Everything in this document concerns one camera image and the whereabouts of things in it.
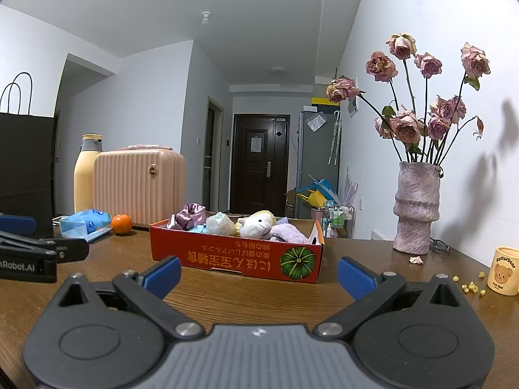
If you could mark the white wall panel box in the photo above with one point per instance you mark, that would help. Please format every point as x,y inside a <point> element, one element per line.
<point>353,107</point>

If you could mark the clear plastic bag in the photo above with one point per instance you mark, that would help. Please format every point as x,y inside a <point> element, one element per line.
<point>316,122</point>

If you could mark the white leaning board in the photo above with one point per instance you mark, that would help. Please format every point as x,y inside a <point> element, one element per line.
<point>381,235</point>

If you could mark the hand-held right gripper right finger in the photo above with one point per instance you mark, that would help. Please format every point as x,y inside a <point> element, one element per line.
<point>357,278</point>

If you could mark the pink folded cloth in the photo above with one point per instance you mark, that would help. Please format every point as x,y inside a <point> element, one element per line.
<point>144,147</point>

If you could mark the bunch of dried pink roses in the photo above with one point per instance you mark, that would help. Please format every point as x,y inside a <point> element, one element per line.
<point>405,127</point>

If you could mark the orange cardboard box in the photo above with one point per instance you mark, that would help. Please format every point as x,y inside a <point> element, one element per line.
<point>243,259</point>

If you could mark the scattered yellow flower bits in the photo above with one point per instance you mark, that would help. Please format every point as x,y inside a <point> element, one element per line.
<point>472,287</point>

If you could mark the grey refrigerator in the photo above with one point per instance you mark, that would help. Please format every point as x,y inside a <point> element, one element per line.
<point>316,158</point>

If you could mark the pink ribbed suitcase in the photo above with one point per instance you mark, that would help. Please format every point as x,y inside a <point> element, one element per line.
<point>138,190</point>

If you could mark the cream bear print mug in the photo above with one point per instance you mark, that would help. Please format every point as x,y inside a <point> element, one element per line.
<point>505,271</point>

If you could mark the white hanging umbrella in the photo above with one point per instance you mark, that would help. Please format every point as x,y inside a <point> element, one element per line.
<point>336,137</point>

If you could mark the white paper notice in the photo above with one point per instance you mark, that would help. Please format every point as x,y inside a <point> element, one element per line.
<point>257,145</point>

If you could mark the purple fairy wings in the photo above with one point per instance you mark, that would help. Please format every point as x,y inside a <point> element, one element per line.
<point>351,186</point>

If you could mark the black paper bag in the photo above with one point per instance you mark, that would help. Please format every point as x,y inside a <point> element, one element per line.
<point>24,162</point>

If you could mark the orange tangerine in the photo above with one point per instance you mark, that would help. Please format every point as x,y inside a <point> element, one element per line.
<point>121,224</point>

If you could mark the side room door frame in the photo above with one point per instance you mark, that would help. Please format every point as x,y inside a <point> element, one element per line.
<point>214,158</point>

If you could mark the fallen pink petal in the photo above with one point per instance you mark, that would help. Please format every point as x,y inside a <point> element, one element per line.
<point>416,260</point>

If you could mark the round ceiling light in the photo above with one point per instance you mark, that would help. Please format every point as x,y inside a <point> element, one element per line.
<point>279,71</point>

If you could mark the purple satin scrunchie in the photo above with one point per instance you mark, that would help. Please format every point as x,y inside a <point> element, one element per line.
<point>188,214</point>

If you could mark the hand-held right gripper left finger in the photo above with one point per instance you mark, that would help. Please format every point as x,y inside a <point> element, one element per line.
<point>162,275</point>

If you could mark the ceiling sprinkler head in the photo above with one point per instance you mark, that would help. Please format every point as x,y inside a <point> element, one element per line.
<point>206,18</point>

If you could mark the white sheep plush toy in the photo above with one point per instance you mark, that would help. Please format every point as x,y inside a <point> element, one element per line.
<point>253,225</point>

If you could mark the dark brown entrance door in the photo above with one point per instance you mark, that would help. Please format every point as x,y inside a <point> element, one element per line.
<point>261,178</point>

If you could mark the blue and yellow plastic clutter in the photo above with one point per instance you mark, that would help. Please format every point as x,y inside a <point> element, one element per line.
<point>318,192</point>

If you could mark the blue wet wipes pack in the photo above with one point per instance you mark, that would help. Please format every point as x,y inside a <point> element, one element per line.
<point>85,223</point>

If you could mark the lilac fluffy towel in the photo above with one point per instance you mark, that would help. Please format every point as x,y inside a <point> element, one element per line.
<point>288,235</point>

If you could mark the brown carton beside refrigerator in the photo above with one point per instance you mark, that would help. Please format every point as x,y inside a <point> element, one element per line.
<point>292,202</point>

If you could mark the yellow water bottle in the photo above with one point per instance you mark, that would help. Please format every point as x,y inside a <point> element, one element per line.
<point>86,178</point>

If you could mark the black eyeglasses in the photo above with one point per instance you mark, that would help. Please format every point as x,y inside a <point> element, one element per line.
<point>440,246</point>

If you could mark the yellow and black box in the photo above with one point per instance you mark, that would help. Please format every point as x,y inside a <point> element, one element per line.
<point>324,105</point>

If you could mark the white soft sponge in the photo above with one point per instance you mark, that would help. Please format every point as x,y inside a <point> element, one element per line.
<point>220,223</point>

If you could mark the pink textured vase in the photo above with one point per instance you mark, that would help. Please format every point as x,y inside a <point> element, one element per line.
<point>415,206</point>

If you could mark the pink plastic bucket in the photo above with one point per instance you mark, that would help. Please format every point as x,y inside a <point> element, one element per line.
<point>317,213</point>

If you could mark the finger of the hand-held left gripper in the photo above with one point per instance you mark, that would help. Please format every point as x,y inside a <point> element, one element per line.
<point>73,249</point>
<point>16,225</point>

